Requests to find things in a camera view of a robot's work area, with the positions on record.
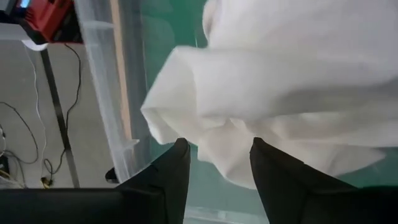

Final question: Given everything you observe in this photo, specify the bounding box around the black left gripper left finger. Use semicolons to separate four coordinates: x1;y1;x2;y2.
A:
116;137;192;224

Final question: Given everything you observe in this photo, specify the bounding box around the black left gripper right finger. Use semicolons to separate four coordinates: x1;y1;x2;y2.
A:
249;137;358;224

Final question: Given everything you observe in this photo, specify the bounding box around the light grey waffle towel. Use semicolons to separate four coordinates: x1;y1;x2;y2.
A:
140;0;398;190

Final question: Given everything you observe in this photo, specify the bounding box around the wooden table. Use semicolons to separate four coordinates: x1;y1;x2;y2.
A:
108;0;135;141

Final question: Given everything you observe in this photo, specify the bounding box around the clear plastic bin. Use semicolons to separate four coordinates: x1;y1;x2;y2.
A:
73;0;271;224

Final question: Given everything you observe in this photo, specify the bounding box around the red and black power station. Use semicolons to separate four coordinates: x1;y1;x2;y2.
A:
12;0;84;44

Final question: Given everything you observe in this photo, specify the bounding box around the yellow extension cord plug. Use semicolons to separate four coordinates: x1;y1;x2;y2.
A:
40;176;54;189

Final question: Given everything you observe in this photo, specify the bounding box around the long black floor cable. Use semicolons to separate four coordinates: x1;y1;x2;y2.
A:
42;43;82;187

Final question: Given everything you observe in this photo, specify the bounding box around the looped black floor cable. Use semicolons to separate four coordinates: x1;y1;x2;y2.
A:
0;101;40;166

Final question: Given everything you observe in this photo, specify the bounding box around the white floor cable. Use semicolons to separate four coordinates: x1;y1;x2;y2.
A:
23;46;48;162

